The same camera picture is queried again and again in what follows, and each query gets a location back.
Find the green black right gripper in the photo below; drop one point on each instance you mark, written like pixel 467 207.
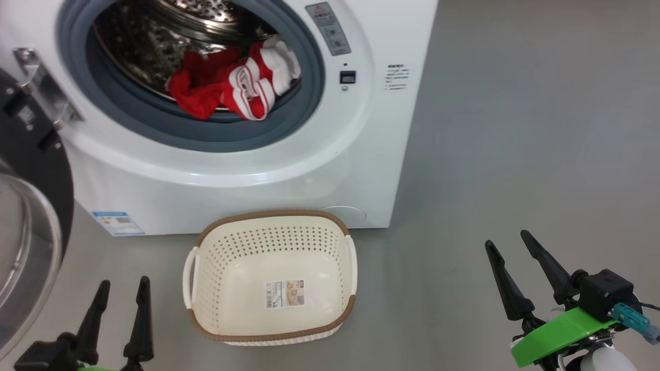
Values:
pixel 562 332

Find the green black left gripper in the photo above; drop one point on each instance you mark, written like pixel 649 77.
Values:
pixel 51 358

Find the black round glass washer door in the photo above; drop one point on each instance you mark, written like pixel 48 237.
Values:
pixel 36 170

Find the plain red garment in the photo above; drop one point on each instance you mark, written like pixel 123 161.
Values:
pixel 198 93

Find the red and white striped garment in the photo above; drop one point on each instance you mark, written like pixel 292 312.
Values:
pixel 255 87

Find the printed label sticker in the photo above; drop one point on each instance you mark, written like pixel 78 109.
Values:
pixel 284 293

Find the cream basket with brown rim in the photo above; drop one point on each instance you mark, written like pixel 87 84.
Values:
pixel 278 257

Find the white front-load washing machine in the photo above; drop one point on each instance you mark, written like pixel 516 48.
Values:
pixel 309 170

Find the metal door hinge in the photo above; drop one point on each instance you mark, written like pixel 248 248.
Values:
pixel 44 87

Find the black rectangular block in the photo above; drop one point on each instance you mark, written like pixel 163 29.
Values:
pixel 347 77

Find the blue energy label sticker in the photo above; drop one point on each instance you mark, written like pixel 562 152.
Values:
pixel 118 223

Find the round white filter cover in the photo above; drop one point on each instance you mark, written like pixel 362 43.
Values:
pixel 345 215

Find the small black text sticker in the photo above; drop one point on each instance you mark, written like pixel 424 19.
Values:
pixel 397 77

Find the grey warning sticker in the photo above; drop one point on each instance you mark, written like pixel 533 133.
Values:
pixel 328 28

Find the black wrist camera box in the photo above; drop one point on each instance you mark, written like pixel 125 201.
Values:
pixel 606 293

